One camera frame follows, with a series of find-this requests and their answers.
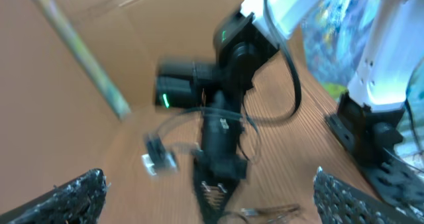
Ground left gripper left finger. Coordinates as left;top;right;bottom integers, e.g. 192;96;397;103
1;168;107;224

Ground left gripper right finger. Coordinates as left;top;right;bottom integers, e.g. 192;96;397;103
313;167;421;224

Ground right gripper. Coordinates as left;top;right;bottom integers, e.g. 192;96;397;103
191;91;249;224

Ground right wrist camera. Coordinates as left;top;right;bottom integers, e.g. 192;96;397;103
141;135;179;177

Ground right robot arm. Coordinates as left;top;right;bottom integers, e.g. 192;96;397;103
155;0;423;223

